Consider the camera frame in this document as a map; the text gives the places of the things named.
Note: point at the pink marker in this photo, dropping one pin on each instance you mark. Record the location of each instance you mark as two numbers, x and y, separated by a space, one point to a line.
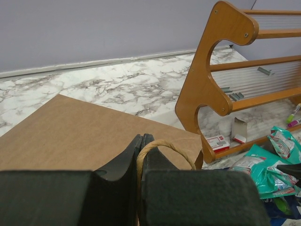
294 123

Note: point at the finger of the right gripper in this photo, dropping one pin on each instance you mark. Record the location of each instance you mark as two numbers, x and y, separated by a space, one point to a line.
291 169

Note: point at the teal snack packet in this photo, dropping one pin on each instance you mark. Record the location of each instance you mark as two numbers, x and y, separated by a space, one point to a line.
285 145
261 166

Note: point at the wooden shelf rack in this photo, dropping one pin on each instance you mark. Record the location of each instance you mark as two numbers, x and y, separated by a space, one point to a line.
204 81

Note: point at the green marker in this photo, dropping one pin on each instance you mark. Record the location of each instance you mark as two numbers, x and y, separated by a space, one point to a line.
291 116

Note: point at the red white staples box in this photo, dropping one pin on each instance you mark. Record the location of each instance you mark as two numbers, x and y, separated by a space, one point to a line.
218 143

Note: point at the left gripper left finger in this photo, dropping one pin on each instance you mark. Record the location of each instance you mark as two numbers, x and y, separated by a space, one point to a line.
102 197

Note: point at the open small cardboard box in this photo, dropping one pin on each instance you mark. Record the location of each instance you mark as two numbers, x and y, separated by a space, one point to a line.
239 131

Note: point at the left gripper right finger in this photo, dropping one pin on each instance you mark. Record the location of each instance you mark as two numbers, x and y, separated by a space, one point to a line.
173 197

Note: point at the brown paper bag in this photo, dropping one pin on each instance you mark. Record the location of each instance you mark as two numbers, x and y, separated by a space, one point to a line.
68 134

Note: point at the blue snack bag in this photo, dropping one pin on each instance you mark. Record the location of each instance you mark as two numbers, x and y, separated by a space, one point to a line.
283 207

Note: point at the staple strip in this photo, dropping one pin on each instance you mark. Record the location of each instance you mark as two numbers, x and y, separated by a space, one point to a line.
226 90
265 71
236 96

